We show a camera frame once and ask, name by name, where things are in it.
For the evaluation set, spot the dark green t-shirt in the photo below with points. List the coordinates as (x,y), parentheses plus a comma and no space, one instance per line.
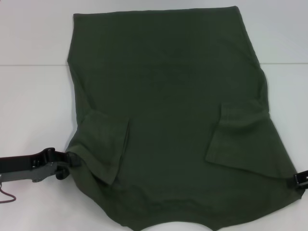
(168,108)

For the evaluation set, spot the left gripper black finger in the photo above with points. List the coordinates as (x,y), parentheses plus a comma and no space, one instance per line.
(61,157)
(62,174)

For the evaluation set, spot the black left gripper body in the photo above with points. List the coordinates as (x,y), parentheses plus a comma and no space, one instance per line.
(21,164)

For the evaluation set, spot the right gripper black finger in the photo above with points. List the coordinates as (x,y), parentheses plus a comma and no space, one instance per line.
(302,178)

